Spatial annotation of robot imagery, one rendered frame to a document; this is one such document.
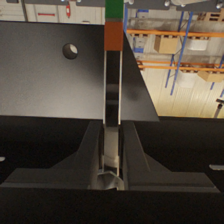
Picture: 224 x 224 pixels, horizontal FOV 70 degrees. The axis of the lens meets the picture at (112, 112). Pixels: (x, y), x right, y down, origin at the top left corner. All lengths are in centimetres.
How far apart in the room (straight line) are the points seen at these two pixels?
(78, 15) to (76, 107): 918
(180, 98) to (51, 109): 1092
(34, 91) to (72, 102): 5
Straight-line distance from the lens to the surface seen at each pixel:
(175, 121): 25
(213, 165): 29
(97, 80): 19
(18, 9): 1026
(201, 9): 122
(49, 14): 967
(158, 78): 1008
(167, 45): 822
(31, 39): 20
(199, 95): 1151
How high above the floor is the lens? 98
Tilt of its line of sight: 31 degrees up
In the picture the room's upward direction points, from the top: 177 degrees counter-clockwise
